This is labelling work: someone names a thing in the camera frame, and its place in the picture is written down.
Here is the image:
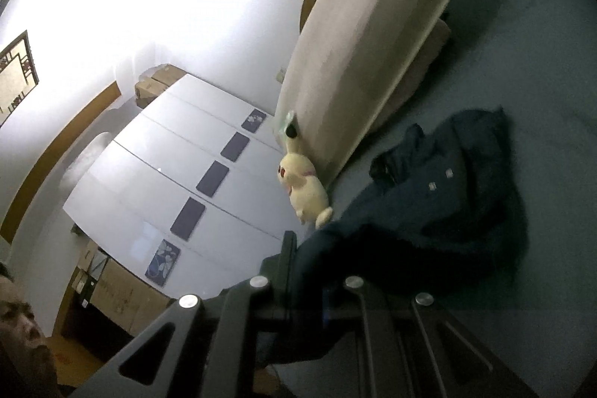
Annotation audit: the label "framed ceiling light panel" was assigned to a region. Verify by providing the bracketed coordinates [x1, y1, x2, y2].
[0, 31, 40, 125]

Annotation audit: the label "cardboard boxes on wardrobe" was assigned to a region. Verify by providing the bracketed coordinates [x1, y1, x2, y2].
[135, 64, 186, 109]

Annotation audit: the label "beige pillow under blanket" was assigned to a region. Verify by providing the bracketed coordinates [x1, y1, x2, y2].
[368, 19, 451, 134]

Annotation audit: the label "dark puffer jacket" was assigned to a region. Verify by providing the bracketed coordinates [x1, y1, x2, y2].
[256, 109, 527, 368]

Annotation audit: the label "wall power socket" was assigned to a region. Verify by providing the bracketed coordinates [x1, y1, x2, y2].
[276, 69, 285, 83]

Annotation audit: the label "cardboard boxes on floor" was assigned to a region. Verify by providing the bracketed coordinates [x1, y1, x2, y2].
[71, 239, 171, 336]

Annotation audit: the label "yellow Pikachu plush toy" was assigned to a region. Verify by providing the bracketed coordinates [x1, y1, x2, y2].
[277, 121, 334, 229]

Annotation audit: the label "person's face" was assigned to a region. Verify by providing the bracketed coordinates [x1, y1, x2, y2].
[1, 264, 62, 397]

